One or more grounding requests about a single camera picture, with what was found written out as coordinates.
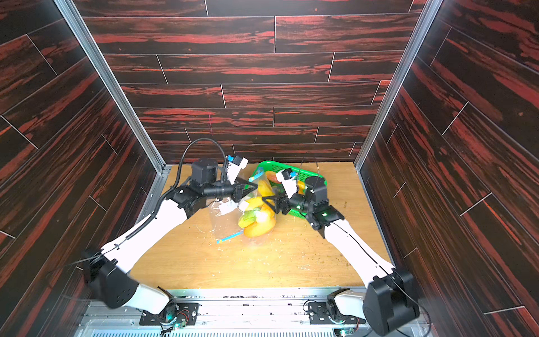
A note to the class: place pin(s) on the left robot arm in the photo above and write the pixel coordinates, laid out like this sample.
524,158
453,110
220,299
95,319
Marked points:
106,271

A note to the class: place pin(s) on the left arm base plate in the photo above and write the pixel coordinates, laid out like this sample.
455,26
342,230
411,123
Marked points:
177,315

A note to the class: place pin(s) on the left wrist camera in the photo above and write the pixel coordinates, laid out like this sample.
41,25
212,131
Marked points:
234,166

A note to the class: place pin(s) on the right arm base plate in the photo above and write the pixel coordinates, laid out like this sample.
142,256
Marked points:
319,314

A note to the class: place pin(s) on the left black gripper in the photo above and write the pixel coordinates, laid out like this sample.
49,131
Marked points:
236,192

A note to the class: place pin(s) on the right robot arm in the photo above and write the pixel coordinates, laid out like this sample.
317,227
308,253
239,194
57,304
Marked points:
390,300

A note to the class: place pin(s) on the aluminium front rail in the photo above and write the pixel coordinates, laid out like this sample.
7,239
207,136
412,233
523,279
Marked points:
228,312

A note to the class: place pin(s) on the green plastic basket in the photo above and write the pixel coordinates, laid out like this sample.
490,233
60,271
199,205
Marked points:
272,167

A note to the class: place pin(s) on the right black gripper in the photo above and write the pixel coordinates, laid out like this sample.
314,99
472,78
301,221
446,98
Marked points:
284,203

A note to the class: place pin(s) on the clear zip bag blue zipper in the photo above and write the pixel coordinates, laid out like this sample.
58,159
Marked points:
250,220

